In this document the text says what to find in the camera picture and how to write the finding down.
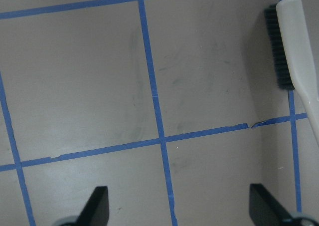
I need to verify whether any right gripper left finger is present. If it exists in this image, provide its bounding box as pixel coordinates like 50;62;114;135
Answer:
53;186;110;226

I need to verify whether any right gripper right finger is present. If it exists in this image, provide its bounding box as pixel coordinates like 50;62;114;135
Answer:
249;183;319;226

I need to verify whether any white hand brush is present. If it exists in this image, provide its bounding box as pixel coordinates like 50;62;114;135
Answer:
264;0;319;139

